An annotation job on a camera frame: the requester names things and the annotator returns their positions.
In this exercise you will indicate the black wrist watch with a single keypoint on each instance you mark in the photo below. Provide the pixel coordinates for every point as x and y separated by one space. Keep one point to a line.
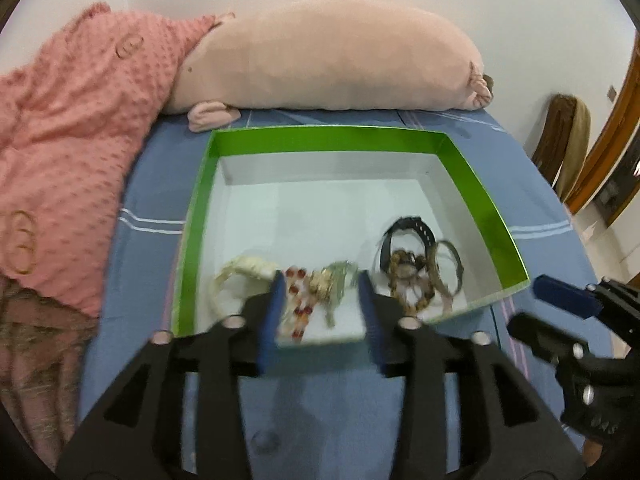
422 230

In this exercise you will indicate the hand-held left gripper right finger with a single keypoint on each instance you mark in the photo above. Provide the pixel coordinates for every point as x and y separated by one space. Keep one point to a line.
372 320

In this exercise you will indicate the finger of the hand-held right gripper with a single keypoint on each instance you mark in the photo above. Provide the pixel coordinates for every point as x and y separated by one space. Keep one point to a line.
545 335
565 297

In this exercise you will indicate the pink pig plush pillow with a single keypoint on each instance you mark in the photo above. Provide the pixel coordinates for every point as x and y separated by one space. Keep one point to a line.
325 55

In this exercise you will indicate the curved wooden frame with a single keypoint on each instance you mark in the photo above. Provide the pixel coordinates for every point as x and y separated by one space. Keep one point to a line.
615 130

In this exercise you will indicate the brown knitted blanket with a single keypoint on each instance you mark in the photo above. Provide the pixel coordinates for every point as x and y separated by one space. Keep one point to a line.
35 360

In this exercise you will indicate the wall socket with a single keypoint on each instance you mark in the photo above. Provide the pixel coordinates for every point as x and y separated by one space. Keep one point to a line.
611 92

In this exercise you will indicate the green cardboard box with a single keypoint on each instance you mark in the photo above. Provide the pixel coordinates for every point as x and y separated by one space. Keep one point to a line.
325 137

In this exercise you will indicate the silver bangle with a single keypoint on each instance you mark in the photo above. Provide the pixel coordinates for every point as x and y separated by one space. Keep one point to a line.
457 260

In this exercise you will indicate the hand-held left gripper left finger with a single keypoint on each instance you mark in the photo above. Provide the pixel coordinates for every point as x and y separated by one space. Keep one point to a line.
267 320

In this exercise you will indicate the pink dotted blanket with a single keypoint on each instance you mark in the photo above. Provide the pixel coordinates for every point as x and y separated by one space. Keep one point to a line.
75 135

